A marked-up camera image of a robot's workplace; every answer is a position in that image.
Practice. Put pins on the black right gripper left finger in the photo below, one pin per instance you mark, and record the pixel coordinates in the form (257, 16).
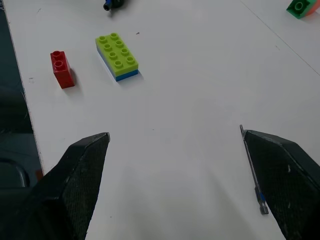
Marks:
(72, 180)

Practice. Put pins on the black and blue object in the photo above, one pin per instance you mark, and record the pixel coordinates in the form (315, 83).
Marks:
(113, 3)

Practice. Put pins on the green square toy brick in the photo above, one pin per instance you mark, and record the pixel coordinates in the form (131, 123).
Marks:
(299, 8)

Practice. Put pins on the red tall toy brick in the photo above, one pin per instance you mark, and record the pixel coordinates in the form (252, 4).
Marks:
(62, 71)

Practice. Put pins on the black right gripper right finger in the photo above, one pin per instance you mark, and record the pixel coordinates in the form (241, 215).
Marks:
(282, 180)

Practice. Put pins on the blue flat toy brick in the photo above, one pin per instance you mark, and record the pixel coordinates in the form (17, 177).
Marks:
(125, 75)

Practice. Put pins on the lime green flat toy brick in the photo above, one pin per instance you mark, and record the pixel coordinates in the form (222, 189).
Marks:
(117, 53)

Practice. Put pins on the orange toy brick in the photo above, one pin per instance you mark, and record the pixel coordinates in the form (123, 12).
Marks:
(313, 11)

